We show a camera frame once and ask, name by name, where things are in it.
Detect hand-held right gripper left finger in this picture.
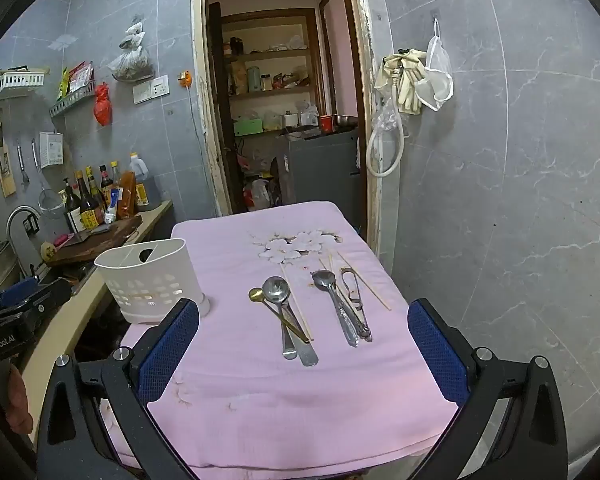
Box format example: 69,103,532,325
36,298,201,480

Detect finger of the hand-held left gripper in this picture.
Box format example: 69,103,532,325
0,280,40,309
7,279,74,319

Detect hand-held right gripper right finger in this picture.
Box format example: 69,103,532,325
407,298,569,480

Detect white perforated utensil holder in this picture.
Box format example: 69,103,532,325
94,238,211,325

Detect gold spoon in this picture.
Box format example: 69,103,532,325
248,287,312,345

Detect steel peeler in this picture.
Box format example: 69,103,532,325
340,267,374,343

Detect large steel spoon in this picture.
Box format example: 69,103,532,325
262,276,299,360

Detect person's left hand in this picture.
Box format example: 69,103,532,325
7,364,34,434

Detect beige kitchen counter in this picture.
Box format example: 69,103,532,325
20,200,173,441

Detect steel faucet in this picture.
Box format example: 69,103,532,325
6,205,42,271

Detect wooden cutting board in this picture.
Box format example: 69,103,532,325
45,215,143,267

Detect dark sauce bottle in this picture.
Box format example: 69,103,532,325
62,176,83,233
75,170,102,231

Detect pink flower print cloth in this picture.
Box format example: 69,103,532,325
102,201,462,480

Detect red label sauce bottle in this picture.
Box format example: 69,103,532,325
98,165,115,208

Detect orange sauce pouch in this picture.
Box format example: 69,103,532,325
117,171,138,218

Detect hanging metal peeler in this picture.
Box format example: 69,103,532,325
15,137,31,186

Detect large oil bottle yellow cap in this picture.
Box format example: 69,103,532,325
129,152,162,211

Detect white plastic bag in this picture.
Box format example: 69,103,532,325
242,179,273,211

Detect red plastic bag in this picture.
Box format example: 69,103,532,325
93,83,113,127

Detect bunch of seasoning packets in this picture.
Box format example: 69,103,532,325
56,61,95,101

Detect grey cabinet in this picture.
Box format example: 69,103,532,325
275,127,361,211

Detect green box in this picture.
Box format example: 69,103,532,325
232,116,265,137

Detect dark wooden door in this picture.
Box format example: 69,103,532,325
209,2,246,213

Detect hanging bag of dried goods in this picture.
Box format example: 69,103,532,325
107,17,156,82

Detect clear plastic bag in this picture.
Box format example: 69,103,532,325
371,92,406,133

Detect cream rubber gloves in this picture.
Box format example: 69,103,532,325
375,49,431,115

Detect wooden shelf unit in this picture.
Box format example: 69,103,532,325
220,7,326,136

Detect yellow food packet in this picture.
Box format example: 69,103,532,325
230,60,248,96

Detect white mesh bag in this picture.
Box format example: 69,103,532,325
415,35,455,112

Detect hanging wire strainer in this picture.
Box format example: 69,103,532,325
30,140,63,213

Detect brown wall board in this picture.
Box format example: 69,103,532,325
0,107,18,197

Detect metal wall rack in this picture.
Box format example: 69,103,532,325
49,80,96,118

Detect white hose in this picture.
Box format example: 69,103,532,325
366,67,406,178

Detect white wall basket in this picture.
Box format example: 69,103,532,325
0,71,47,102

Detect white wall socket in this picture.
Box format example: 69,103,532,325
132,75,171,105

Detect worn door frame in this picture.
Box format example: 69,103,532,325
190,0,386,256

